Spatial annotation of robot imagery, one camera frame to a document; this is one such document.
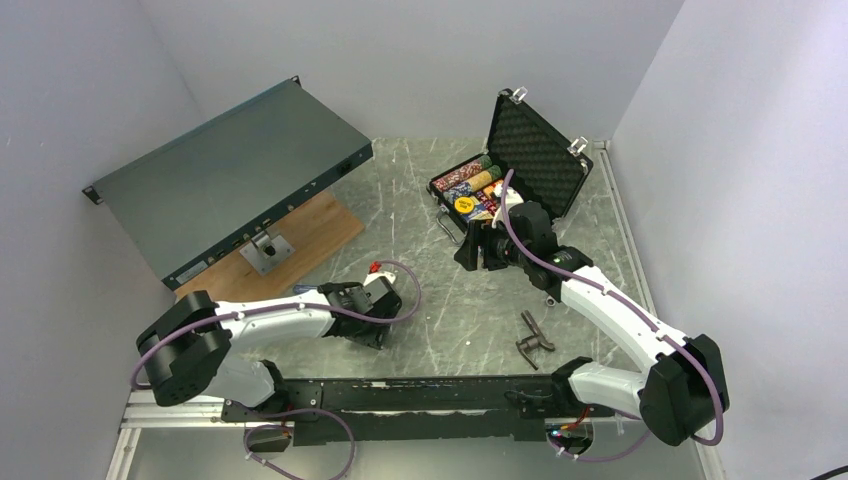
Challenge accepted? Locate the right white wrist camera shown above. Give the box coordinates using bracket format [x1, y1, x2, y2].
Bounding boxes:
[501, 187, 524, 209]

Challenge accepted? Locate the purple cable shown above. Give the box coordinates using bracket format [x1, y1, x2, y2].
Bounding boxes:
[498, 168, 725, 464]
[130, 259, 423, 392]

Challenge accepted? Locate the silver metal bracket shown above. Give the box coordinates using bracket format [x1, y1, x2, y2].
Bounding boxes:
[239, 228, 296, 276]

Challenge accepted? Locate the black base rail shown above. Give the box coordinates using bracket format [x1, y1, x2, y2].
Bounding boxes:
[122, 374, 664, 452]

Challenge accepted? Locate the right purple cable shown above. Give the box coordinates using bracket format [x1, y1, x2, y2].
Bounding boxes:
[498, 168, 725, 464]

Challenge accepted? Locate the dark grey rack server chassis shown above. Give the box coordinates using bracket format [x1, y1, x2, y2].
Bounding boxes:
[82, 77, 373, 291]

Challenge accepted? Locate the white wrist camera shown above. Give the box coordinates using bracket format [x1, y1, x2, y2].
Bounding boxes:
[501, 187, 524, 209]
[363, 261, 397, 303]

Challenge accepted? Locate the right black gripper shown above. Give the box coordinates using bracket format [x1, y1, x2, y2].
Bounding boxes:
[455, 218, 532, 271]

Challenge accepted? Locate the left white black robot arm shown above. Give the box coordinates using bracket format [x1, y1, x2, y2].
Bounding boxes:
[136, 275, 402, 420]

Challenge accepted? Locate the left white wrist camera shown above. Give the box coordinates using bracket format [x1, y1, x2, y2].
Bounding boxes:
[363, 261, 397, 303]

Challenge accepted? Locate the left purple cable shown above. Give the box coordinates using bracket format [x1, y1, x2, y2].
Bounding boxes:
[130, 259, 423, 392]

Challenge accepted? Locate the black poker chip case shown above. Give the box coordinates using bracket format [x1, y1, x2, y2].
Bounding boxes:
[427, 88, 594, 272]

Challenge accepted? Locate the wooden board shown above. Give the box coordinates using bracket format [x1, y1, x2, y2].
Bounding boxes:
[176, 191, 364, 302]

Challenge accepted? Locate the yellow big blind button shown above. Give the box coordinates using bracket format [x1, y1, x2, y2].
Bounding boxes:
[453, 196, 477, 214]

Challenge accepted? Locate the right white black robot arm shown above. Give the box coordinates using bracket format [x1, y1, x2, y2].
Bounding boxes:
[454, 202, 730, 446]

